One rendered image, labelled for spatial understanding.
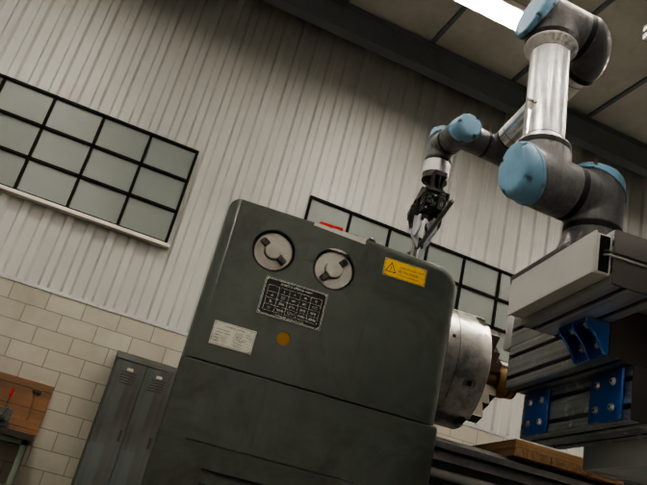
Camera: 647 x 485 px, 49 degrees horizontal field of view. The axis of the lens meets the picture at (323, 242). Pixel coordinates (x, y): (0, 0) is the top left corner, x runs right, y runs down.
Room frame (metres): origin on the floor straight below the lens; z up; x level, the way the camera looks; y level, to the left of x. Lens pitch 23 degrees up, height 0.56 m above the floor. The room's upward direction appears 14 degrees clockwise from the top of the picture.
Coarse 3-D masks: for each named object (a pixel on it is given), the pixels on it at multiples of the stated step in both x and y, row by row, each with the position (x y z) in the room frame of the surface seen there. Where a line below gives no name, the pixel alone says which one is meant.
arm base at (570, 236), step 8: (568, 224) 1.25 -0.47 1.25; (576, 224) 1.23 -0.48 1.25; (584, 224) 1.22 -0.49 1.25; (592, 224) 1.21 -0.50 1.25; (600, 224) 1.21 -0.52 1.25; (608, 224) 1.21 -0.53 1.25; (616, 224) 1.22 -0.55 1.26; (568, 232) 1.25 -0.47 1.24; (576, 232) 1.23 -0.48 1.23; (584, 232) 1.22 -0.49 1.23; (600, 232) 1.21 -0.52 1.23; (608, 232) 1.21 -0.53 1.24; (560, 240) 1.27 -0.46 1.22; (568, 240) 1.24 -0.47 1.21; (576, 240) 1.22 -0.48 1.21
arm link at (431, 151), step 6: (444, 126) 1.68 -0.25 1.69; (432, 132) 1.70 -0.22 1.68; (438, 132) 1.68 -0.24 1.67; (432, 138) 1.69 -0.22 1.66; (432, 144) 1.69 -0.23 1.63; (438, 144) 1.66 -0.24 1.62; (432, 150) 1.69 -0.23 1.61; (438, 150) 1.68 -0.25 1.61; (426, 156) 1.71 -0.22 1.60; (432, 156) 1.68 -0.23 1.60; (438, 156) 1.68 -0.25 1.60; (444, 156) 1.68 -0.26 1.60; (450, 156) 1.69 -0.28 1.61; (450, 162) 1.69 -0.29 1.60
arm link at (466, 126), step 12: (456, 120) 1.57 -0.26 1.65; (468, 120) 1.56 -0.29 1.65; (444, 132) 1.62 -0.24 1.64; (456, 132) 1.58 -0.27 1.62; (468, 132) 1.56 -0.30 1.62; (480, 132) 1.58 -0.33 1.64; (444, 144) 1.65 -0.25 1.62; (456, 144) 1.62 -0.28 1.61; (468, 144) 1.61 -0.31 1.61; (480, 144) 1.61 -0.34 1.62
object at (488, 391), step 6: (486, 384) 1.87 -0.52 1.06; (486, 390) 1.86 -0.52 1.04; (492, 390) 1.87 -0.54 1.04; (486, 396) 1.86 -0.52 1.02; (492, 396) 1.87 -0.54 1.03; (480, 402) 1.85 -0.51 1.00; (486, 402) 1.85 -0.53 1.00; (480, 408) 1.84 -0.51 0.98; (474, 414) 1.83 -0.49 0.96; (480, 414) 1.83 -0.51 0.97; (456, 420) 1.84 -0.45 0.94; (462, 420) 1.84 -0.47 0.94; (468, 420) 1.86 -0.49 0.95; (474, 420) 1.85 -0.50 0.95
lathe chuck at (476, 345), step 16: (464, 320) 1.76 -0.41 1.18; (464, 336) 1.73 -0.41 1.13; (480, 336) 1.74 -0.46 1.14; (464, 352) 1.72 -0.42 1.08; (480, 352) 1.73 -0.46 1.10; (464, 368) 1.73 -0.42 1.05; (480, 368) 1.73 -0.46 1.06; (480, 384) 1.74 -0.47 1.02; (448, 400) 1.77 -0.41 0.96; (464, 400) 1.77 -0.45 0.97; (448, 416) 1.82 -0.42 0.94; (464, 416) 1.81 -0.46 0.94
